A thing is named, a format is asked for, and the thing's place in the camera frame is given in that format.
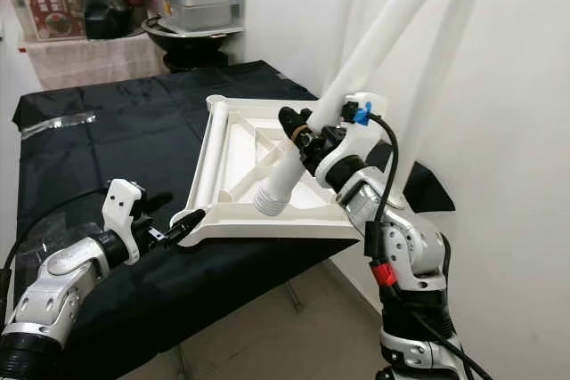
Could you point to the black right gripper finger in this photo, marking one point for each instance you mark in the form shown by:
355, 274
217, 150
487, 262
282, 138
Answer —
294, 126

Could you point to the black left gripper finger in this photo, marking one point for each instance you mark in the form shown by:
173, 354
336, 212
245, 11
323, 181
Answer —
160, 201
187, 222

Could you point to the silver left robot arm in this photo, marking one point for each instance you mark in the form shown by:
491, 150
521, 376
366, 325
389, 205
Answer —
62, 291

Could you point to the yellow rubber band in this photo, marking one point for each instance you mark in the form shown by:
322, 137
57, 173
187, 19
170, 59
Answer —
302, 135

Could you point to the black tablecloth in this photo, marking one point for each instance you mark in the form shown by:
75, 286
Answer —
107, 166

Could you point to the clear tape cross patch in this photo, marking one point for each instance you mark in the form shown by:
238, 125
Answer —
40, 239

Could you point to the black wok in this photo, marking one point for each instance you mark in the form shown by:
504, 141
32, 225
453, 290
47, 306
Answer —
187, 46

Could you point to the clear plastic storage container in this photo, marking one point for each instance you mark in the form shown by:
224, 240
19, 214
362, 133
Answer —
200, 8

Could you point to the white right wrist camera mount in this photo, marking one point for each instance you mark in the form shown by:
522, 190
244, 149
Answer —
361, 135

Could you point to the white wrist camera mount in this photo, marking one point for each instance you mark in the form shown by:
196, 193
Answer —
120, 206
361, 135

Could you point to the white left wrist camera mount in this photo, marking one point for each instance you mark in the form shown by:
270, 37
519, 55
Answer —
120, 206

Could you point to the metal table frame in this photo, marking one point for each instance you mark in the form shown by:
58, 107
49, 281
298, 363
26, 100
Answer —
289, 295

